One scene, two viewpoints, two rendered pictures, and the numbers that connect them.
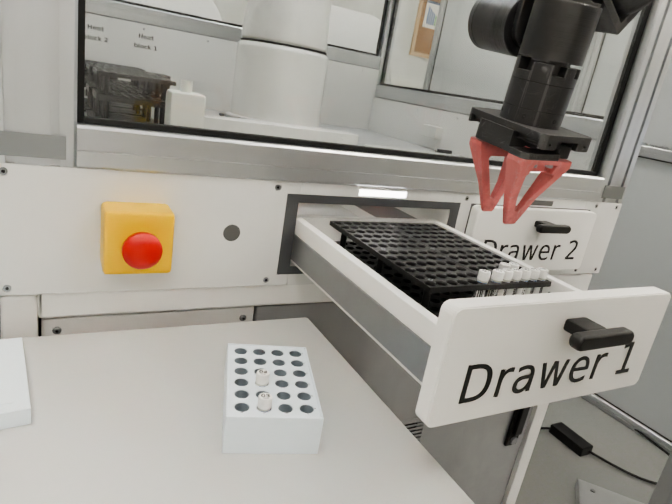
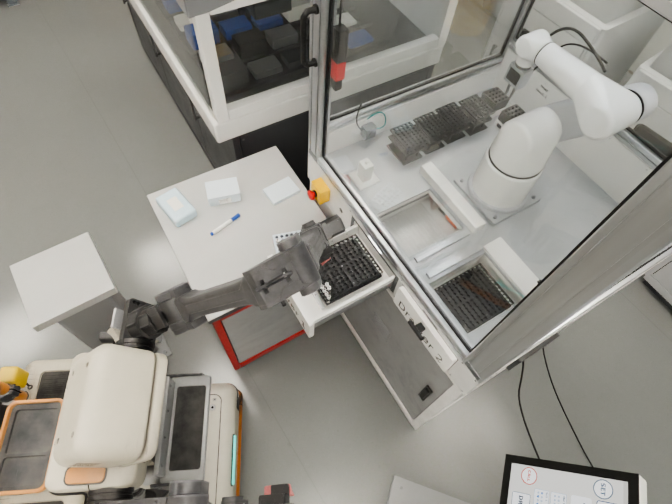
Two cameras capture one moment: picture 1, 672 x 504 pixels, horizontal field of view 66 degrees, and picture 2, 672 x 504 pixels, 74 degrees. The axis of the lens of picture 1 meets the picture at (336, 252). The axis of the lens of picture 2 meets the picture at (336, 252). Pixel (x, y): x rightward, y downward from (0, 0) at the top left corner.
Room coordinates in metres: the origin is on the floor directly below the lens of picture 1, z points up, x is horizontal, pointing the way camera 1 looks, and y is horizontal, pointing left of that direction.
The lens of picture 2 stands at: (0.50, -0.85, 2.23)
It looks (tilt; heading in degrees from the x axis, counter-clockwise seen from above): 59 degrees down; 83
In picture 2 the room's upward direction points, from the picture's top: 7 degrees clockwise
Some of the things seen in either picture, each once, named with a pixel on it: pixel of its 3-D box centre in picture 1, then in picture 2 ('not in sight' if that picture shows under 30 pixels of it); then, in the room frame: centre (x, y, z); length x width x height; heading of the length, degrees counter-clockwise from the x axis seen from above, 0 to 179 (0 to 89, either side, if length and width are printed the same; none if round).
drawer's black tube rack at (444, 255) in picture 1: (426, 272); (341, 270); (0.62, -0.12, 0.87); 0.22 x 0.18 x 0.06; 30
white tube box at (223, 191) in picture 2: not in sight; (223, 191); (0.16, 0.28, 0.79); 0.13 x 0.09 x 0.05; 15
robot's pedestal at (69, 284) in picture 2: not in sight; (102, 317); (-0.37, -0.10, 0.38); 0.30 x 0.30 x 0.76; 33
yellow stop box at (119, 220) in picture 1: (137, 238); (319, 191); (0.54, 0.22, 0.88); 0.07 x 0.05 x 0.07; 120
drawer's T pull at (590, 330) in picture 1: (590, 332); not in sight; (0.42, -0.23, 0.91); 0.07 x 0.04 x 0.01; 120
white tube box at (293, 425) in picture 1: (268, 393); (290, 243); (0.43, 0.04, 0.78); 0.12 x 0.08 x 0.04; 14
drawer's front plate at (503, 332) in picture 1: (555, 348); (290, 295); (0.45, -0.22, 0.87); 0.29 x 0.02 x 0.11; 120
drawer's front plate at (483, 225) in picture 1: (530, 239); (423, 328); (0.88, -0.33, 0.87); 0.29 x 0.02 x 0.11; 120
